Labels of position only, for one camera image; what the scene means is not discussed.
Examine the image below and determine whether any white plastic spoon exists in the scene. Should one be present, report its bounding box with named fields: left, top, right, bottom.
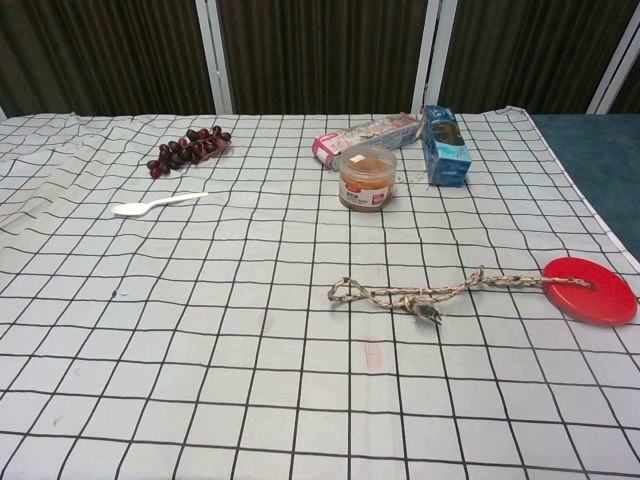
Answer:
left=110, top=191, right=209, bottom=219

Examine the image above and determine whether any blue cookie box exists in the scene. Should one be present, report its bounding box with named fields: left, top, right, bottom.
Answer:
left=419, top=104, right=474, bottom=188

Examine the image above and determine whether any dark red grape bunch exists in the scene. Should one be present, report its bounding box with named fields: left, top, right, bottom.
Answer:
left=146, top=127, right=233, bottom=179

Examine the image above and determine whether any braided beige rope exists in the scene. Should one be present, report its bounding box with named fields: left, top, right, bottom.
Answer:
left=328, top=265, right=594, bottom=326

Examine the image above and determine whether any pink floral carton box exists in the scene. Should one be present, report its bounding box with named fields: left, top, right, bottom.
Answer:
left=311, top=112, right=424, bottom=171

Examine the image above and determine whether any red disc with hole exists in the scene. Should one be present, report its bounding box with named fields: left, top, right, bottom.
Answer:
left=542, top=257, right=640, bottom=329

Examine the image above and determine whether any clear jar brown paste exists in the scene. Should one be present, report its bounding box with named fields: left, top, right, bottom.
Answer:
left=338, top=147, right=398, bottom=212

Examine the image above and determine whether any white black grid tablecloth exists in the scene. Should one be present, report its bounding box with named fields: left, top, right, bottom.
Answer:
left=0, top=104, right=640, bottom=480

